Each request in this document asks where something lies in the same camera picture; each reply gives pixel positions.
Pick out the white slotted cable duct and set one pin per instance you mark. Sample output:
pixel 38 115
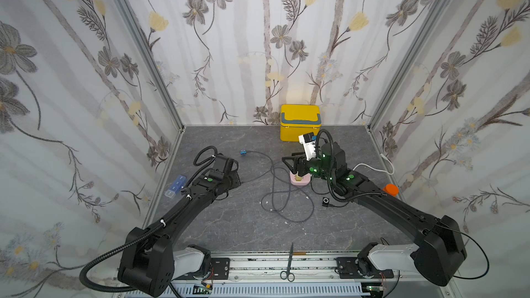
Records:
pixel 350 289

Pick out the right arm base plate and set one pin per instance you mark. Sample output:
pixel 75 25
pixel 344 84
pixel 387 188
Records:
pixel 348 268

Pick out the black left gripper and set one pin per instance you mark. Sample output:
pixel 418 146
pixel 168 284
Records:
pixel 237 181

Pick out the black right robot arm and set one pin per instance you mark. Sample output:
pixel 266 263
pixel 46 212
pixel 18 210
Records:
pixel 437 249

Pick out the yellow storage box grey handle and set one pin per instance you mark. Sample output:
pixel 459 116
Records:
pixel 296 120

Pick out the orange cylindrical bottle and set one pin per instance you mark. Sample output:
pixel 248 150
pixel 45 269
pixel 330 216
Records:
pixel 391 189

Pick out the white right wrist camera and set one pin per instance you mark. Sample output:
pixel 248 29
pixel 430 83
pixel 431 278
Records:
pixel 308 142

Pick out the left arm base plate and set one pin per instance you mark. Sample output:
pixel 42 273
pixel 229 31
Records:
pixel 214 269

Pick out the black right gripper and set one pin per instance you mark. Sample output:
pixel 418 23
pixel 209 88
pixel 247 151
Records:
pixel 299 163

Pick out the pink power strip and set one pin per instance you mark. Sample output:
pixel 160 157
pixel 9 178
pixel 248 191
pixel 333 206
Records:
pixel 297 180

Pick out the black handled scissors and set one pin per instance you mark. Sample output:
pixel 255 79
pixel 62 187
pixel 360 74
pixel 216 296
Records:
pixel 287 274

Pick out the blue transparent plastic case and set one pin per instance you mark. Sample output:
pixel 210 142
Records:
pixel 176 186

